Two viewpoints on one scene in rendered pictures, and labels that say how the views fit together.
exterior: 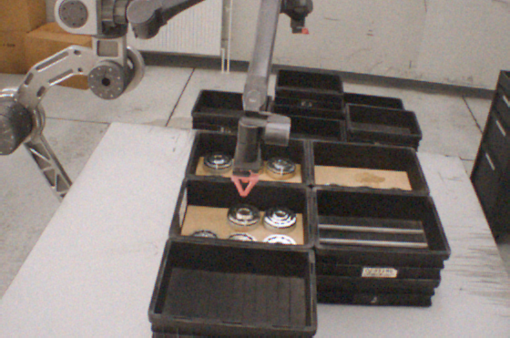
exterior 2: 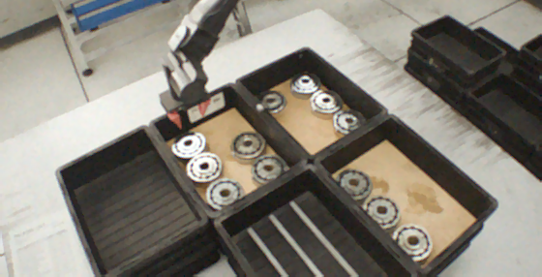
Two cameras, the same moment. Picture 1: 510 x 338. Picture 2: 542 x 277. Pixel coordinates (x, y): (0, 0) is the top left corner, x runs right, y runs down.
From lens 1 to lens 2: 1.24 m
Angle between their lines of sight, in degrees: 47
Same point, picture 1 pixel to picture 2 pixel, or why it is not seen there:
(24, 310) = (92, 115)
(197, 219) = (222, 123)
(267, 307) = (152, 233)
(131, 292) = not seen: hidden behind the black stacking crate
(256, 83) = (193, 18)
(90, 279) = (142, 121)
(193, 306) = (120, 188)
